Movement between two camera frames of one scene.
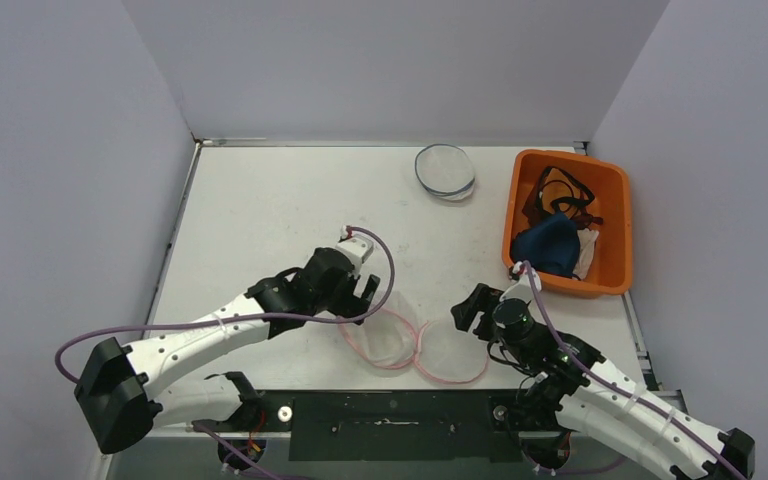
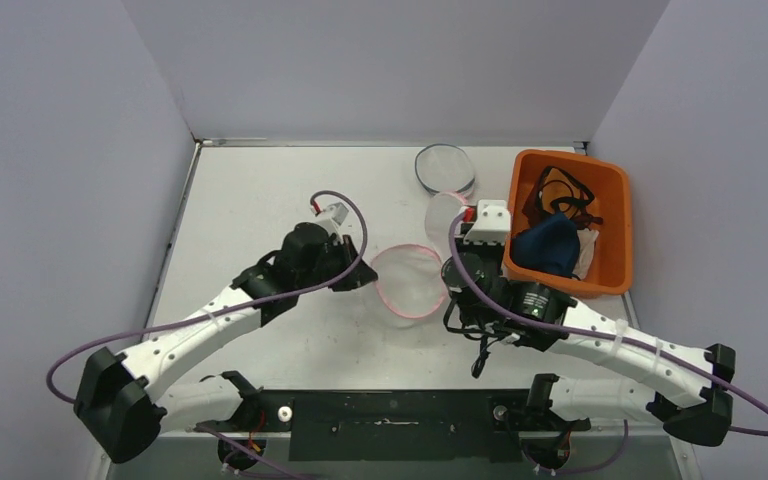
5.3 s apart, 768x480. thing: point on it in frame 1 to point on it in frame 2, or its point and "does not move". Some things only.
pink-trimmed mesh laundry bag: (445, 350) to (408, 281)
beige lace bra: (587, 244) does not move
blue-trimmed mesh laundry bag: (446, 170) does not move
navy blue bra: (550, 246) does not move
